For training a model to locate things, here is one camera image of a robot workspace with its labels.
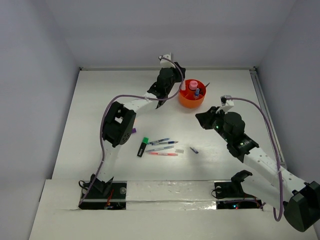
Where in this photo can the small blue pen cap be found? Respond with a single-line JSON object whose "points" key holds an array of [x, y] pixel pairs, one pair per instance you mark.
{"points": [[194, 150]]}

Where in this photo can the small blue spray bottle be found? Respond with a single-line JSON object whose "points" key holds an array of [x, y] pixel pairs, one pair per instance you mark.
{"points": [[197, 93]]}

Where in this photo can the blue gel pen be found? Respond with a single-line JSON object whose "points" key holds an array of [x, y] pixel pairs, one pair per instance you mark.
{"points": [[158, 141]]}

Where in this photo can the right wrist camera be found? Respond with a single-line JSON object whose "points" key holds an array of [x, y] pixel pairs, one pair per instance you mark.
{"points": [[226, 103]]}

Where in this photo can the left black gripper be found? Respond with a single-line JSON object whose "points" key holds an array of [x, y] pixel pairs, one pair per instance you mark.
{"points": [[155, 89]]}

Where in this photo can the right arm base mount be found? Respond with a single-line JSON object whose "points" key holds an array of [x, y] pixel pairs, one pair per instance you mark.
{"points": [[230, 195]]}

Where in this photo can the pink capped clear tube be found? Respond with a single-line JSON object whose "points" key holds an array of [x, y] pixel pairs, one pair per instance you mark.
{"points": [[193, 85]]}

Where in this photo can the green capped black highlighter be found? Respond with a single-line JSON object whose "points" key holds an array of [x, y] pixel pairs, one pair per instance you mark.
{"points": [[142, 147]]}

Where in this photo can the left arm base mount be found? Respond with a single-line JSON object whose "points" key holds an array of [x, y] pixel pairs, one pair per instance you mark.
{"points": [[109, 195]]}

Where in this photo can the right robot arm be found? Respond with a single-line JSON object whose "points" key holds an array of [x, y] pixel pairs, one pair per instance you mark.
{"points": [[298, 200]]}

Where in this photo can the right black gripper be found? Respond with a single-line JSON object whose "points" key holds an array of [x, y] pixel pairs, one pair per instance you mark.
{"points": [[203, 117]]}

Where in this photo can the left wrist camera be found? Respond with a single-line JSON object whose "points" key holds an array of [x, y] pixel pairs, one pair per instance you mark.
{"points": [[165, 61]]}

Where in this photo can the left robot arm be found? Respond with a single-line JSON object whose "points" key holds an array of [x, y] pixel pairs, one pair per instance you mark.
{"points": [[119, 117]]}

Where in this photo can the red clear pen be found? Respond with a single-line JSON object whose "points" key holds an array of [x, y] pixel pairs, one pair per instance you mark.
{"points": [[167, 154]]}

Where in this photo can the dark blue ballpoint pen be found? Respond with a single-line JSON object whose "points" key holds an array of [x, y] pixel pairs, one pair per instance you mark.
{"points": [[165, 143]]}

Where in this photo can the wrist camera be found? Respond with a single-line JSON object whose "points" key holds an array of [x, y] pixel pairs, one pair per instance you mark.
{"points": [[165, 61], [226, 103]]}

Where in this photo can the light blue clear pen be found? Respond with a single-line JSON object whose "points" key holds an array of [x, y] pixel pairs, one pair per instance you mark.
{"points": [[160, 149]]}

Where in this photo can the small clear eraser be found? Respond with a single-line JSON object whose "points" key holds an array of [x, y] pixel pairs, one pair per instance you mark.
{"points": [[179, 151]]}

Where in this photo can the orange round desk organizer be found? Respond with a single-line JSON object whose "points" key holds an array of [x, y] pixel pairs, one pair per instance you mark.
{"points": [[186, 97]]}

